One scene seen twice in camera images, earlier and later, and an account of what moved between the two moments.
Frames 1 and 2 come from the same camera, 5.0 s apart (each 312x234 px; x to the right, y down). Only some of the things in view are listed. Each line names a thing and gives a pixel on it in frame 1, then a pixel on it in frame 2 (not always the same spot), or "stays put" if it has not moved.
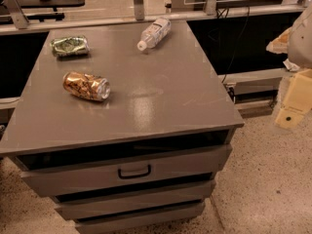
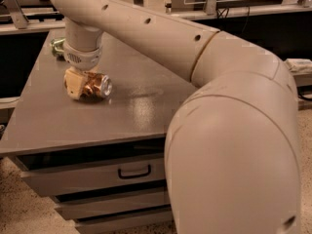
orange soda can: x=88 y=86 stays put
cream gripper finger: x=297 y=99 -> x=73 y=83
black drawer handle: x=137 y=175 stays put
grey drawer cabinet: x=143 y=160 stays put
